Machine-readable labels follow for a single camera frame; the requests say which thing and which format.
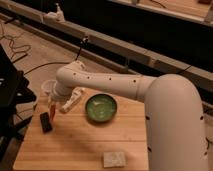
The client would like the green bowl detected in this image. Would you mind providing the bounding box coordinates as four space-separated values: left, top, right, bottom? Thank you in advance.
85 94 117 123

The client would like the beige sponge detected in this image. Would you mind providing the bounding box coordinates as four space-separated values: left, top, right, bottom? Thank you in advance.
103 152 126 168

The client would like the black rectangular block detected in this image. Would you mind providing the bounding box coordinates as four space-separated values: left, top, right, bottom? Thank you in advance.
40 112 52 133

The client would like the white clamp device on rail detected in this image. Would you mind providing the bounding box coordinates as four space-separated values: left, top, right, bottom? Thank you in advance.
45 4 65 22

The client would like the orange pepper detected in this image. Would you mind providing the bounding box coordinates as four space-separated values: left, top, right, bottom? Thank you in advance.
49 102 56 121

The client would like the wooden board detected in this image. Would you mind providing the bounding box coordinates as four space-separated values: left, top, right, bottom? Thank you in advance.
13 89 149 171

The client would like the black equipment at left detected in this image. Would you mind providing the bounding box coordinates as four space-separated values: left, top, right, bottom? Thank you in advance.
0 44 36 161

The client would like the white ceramic cup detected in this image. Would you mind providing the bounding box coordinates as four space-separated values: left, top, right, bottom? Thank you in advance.
41 80 55 95

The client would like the black cable on floor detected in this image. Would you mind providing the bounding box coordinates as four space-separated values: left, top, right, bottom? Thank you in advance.
23 36 90 76

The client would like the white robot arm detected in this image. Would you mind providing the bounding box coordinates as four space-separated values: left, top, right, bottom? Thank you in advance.
51 61 208 171

